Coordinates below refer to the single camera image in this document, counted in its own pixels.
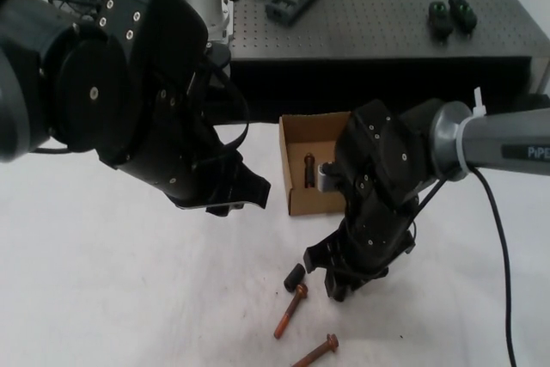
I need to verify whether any cardboard box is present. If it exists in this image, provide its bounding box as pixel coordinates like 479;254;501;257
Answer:
278;111;358;217

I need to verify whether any black sleeve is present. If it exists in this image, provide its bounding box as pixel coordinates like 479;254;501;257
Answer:
283;262;306;291

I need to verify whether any copper bolt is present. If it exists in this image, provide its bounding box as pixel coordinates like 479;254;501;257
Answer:
290;333;341;367
273;283;310;339

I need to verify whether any bolt in black sleeve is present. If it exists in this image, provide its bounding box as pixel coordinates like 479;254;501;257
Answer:
302;152;318;190

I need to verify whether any white zip tie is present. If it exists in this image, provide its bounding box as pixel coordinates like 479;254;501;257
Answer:
454;88;489;173

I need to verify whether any metal bench with holes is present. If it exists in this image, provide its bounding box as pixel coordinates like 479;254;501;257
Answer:
223;0;550;61

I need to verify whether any black device with green lens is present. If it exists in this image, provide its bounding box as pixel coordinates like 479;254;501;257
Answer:
427;0;454;44
447;0;478;34

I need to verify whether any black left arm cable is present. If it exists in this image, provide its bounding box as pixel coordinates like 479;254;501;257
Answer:
205;59;251;150

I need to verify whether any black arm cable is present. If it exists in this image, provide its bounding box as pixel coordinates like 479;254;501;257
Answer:
205;59;251;150
471;165;518;367

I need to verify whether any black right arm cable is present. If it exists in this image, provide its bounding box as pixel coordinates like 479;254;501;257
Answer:
471;165;518;367

